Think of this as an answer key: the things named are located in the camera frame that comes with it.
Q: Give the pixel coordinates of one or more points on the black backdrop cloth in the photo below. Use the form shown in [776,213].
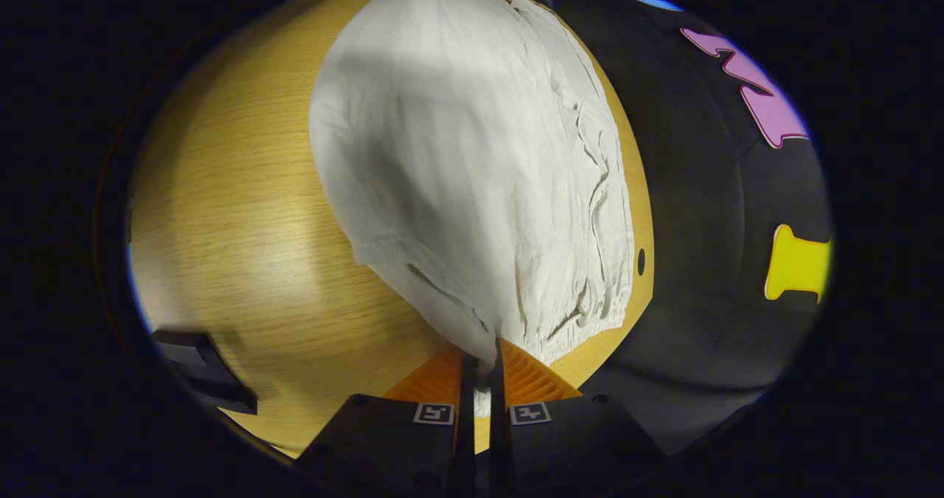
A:
[700,225]

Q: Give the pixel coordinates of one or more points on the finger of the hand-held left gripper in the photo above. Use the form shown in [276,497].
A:
[210,376]

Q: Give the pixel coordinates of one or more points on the white jeans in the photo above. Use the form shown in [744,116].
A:
[457,151]

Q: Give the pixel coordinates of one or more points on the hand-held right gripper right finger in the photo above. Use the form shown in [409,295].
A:
[575,446]

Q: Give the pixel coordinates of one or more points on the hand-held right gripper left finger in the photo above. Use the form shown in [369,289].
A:
[398,446]

